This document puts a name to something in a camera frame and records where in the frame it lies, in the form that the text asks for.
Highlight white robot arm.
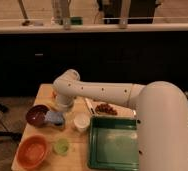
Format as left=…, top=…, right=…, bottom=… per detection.
left=53, top=69, right=188, bottom=171

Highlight white metal cup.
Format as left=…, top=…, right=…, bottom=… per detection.
left=73, top=114, right=90, bottom=132

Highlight small green cup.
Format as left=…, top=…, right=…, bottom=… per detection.
left=53, top=138, right=69, bottom=156

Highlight knife on table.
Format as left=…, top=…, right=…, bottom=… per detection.
left=85, top=98, right=95, bottom=115

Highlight brown food pile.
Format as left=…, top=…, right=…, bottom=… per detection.
left=95, top=103, right=117, bottom=115

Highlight white plate with food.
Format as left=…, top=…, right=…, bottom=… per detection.
left=92, top=102, right=135, bottom=118

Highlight green tray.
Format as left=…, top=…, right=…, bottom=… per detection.
left=88, top=117, right=139, bottom=171

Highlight dark red bowl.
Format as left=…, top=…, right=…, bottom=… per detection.
left=26, top=105, right=49, bottom=127

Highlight orange bowl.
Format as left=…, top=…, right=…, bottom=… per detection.
left=16, top=135, right=49, bottom=170

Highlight black tripod stand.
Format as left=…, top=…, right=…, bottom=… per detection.
left=0, top=103, right=22, bottom=141

